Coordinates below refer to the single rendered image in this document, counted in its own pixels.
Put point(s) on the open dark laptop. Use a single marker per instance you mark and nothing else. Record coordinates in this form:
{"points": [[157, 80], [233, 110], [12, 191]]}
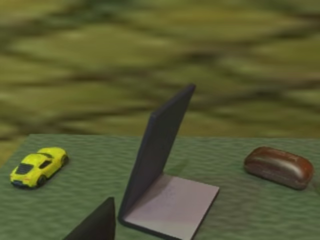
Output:
{"points": [[160, 175]]}

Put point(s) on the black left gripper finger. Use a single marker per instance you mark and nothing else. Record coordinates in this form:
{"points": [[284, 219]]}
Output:
{"points": [[100, 223]]}

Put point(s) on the yellow toy car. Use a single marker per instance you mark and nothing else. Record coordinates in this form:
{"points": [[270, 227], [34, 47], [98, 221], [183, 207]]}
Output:
{"points": [[40, 167]]}

